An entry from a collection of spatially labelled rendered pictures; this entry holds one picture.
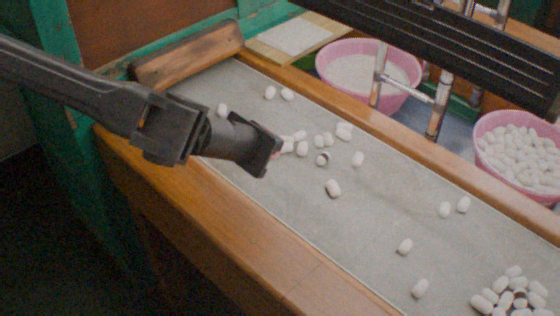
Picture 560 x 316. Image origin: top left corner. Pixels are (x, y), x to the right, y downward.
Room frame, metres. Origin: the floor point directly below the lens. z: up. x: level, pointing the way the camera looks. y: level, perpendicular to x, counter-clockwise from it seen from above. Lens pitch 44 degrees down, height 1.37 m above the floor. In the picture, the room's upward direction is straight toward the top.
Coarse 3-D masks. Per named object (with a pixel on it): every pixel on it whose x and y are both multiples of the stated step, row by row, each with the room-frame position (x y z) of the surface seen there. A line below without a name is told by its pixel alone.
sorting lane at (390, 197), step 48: (192, 96) 0.87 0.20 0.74; (240, 96) 0.86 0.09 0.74; (336, 144) 0.70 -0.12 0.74; (384, 144) 0.70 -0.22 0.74; (288, 192) 0.56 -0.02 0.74; (384, 192) 0.56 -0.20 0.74; (432, 192) 0.56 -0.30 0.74; (336, 240) 0.45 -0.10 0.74; (384, 240) 0.45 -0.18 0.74; (432, 240) 0.45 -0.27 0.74; (480, 240) 0.44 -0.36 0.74; (528, 240) 0.44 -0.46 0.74; (384, 288) 0.36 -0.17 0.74; (432, 288) 0.35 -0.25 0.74; (480, 288) 0.35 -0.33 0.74; (528, 288) 0.34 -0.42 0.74
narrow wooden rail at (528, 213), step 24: (264, 72) 0.95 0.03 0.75; (288, 72) 0.93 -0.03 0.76; (312, 96) 0.84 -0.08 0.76; (336, 96) 0.83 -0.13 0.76; (360, 120) 0.75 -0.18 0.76; (384, 120) 0.75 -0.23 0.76; (408, 144) 0.67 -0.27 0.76; (432, 144) 0.67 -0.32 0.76; (432, 168) 0.62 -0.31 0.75; (456, 168) 0.60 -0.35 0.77; (480, 192) 0.54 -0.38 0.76; (504, 192) 0.54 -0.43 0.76; (528, 216) 0.48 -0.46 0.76; (552, 216) 0.47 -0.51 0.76; (552, 240) 0.43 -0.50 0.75
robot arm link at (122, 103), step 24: (0, 48) 0.42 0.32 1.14; (24, 48) 0.43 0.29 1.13; (0, 72) 0.41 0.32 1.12; (24, 72) 0.41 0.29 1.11; (48, 72) 0.41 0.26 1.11; (72, 72) 0.42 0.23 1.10; (48, 96) 0.40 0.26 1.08; (72, 96) 0.40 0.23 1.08; (96, 96) 0.41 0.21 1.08; (120, 96) 0.41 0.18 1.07; (144, 96) 0.41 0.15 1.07; (96, 120) 0.39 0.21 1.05; (120, 120) 0.39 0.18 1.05; (168, 120) 0.40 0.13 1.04; (192, 120) 0.42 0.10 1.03; (144, 144) 0.38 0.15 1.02; (168, 144) 0.39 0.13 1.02
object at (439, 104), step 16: (416, 0) 0.59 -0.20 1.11; (432, 0) 0.58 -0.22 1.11; (464, 0) 0.69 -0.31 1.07; (384, 48) 0.80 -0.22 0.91; (384, 64) 0.80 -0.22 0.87; (384, 80) 0.78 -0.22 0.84; (448, 80) 0.69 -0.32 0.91; (416, 96) 0.73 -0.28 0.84; (448, 96) 0.69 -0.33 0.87; (432, 112) 0.70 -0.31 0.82; (432, 128) 0.69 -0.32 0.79
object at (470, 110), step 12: (456, 0) 0.94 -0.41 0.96; (504, 0) 0.86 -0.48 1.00; (480, 12) 0.90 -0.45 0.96; (492, 12) 0.88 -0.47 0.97; (504, 12) 0.86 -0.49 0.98; (504, 24) 0.86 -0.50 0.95; (420, 84) 0.97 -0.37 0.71; (432, 84) 0.96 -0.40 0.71; (432, 96) 0.94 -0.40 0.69; (456, 96) 0.91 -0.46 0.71; (480, 96) 0.86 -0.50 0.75; (456, 108) 0.89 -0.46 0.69; (468, 108) 0.87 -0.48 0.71; (480, 108) 0.86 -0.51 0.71; (468, 120) 0.86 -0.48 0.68
